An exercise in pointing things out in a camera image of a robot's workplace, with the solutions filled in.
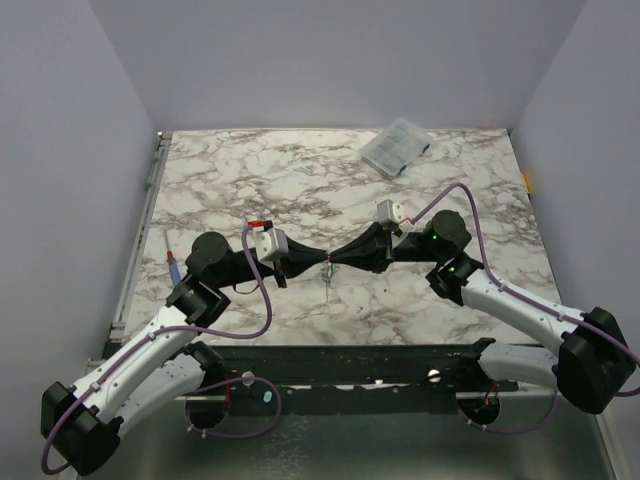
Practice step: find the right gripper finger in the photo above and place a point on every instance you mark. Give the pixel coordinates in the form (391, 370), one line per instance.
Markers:
(371, 244)
(368, 264)

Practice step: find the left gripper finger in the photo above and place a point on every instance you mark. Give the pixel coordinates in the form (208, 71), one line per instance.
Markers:
(301, 252)
(291, 268)

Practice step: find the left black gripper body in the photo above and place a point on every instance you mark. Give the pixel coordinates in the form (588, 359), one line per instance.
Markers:
(244, 272)

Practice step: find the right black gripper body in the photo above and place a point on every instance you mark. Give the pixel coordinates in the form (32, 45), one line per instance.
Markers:
(388, 250)

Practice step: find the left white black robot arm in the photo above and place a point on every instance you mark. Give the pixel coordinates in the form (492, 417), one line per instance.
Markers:
(83, 423)

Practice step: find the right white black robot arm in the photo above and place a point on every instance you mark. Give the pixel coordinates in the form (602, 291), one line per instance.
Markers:
(586, 357)

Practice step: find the red blue screwdriver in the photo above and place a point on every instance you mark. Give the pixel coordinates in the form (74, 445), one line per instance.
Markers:
(171, 261)

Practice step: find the clear plastic organizer box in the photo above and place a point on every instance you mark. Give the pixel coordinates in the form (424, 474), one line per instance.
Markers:
(391, 151)

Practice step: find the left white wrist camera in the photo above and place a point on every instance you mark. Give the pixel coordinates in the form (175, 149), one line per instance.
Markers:
(270, 245)

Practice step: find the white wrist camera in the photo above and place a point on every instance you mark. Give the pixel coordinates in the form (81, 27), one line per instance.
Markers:
(270, 245)
(392, 217)

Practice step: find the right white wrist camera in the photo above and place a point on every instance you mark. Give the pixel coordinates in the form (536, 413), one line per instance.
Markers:
(392, 217)

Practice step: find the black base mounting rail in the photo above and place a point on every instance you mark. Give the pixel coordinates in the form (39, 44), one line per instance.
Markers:
(336, 380)

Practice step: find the yellow tag on wall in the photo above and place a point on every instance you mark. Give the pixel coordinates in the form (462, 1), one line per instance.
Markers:
(527, 183)

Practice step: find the aluminium side rail left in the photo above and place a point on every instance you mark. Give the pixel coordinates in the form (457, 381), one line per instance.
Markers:
(115, 331)

